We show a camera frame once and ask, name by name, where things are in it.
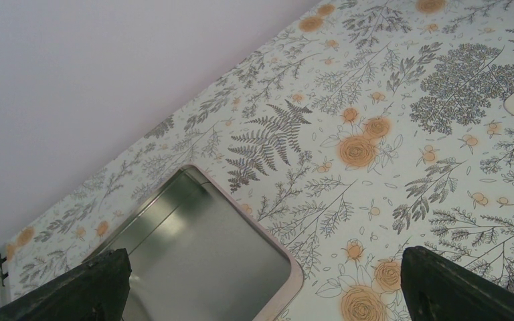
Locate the empty silver metal tray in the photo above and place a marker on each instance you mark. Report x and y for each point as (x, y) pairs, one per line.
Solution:
(195, 254)

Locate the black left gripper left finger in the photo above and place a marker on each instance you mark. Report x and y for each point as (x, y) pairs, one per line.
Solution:
(97, 289)

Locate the floral paper table cover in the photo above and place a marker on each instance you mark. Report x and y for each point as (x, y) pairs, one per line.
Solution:
(360, 129)

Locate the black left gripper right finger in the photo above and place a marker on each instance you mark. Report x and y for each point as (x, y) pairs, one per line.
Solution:
(435, 288)

